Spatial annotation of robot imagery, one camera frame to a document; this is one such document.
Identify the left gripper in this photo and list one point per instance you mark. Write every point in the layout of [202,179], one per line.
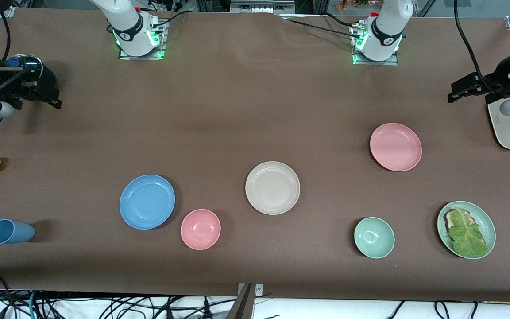
[497,80]

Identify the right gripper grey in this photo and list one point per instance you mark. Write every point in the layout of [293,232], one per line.
[42,79]

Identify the pink plate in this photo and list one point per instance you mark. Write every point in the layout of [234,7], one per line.
[396,147]

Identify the blue plate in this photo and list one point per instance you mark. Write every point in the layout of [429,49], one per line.
[147,202]

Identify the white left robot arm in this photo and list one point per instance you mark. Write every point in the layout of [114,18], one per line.
[385,31]

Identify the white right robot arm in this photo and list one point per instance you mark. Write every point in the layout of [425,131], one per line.
[133,31]

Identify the toasted bread slice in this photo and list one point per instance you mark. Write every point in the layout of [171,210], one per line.
[449,216]

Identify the green plate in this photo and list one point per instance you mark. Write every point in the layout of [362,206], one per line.
[485,226]

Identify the blue plastic cup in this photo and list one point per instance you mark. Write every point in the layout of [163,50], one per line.
[11,232]

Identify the green lettuce leaf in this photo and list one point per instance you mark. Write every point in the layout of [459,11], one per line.
[467,235]

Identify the small green bowl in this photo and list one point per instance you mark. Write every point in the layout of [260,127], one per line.
[374,238]

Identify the small pink bowl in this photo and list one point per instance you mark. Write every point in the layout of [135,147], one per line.
[200,229]

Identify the beige plate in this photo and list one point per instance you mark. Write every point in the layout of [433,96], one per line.
[272,188]

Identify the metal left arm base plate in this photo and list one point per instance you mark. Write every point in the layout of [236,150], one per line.
[356,44]

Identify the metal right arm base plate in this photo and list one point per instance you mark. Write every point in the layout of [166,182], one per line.
[160,44]

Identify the grey camera stand post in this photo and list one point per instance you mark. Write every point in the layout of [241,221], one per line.
[244,305]

